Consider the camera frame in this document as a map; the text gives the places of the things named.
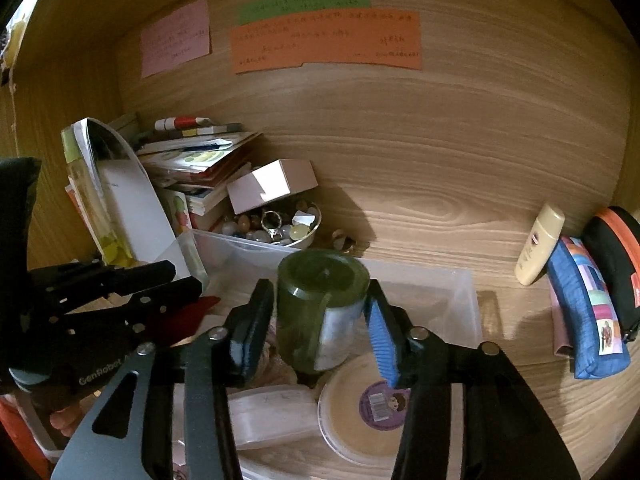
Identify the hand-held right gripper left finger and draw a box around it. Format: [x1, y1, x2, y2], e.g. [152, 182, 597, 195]
[50, 277, 276, 480]

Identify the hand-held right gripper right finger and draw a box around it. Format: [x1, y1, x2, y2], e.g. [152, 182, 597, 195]
[364, 280, 581, 480]

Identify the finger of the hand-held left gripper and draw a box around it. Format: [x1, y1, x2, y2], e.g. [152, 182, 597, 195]
[29, 259, 177, 312]
[64, 277, 203, 335]

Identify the dark red object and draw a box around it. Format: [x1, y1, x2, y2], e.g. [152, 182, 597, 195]
[147, 296, 221, 348]

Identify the dark green glass bottle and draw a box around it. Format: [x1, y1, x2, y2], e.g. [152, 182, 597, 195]
[276, 250, 371, 376]

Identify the clear plastic bin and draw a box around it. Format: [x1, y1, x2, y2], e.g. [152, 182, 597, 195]
[172, 227, 483, 480]

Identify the white lidded plastic jar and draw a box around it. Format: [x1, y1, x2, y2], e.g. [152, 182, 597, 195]
[317, 350, 416, 466]

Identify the wooden desktop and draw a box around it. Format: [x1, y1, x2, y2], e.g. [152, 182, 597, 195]
[120, 125, 640, 480]

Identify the person's left hand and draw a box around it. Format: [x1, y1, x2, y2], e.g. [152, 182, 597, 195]
[50, 402, 86, 438]

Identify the orange tube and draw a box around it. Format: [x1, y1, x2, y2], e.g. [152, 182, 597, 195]
[64, 184, 93, 241]

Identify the tall yellow-green bottle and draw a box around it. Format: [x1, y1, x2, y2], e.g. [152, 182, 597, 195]
[61, 127, 133, 266]

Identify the translucent small plastic box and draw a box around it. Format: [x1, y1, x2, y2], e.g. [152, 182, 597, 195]
[227, 385, 321, 451]

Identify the white bowl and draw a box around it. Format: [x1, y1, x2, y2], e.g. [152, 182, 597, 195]
[220, 200, 323, 251]

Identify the small white box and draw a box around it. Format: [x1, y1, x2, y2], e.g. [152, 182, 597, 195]
[227, 159, 319, 216]

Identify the stack of books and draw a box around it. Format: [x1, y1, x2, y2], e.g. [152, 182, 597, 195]
[107, 115, 263, 231]

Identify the red and white marker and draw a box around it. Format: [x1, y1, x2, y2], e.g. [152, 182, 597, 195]
[154, 116, 211, 132]

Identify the pink flat pouch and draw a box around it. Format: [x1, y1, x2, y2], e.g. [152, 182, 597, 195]
[550, 285, 575, 359]

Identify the cream lotion bottle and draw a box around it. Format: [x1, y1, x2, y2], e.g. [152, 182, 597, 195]
[514, 203, 566, 287]

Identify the blue patchwork pouch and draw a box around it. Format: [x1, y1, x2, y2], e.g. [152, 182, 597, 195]
[546, 236, 630, 380]

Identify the black and orange pouch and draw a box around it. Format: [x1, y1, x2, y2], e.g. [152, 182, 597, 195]
[582, 206, 640, 343]

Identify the pink paper note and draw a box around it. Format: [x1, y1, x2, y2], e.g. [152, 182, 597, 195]
[140, 0, 212, 79]

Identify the orange paper note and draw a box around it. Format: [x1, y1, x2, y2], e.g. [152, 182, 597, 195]
[230, 9, 423, 76]

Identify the green paper note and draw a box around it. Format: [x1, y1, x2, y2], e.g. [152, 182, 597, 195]
[236, 0, 371, 26]

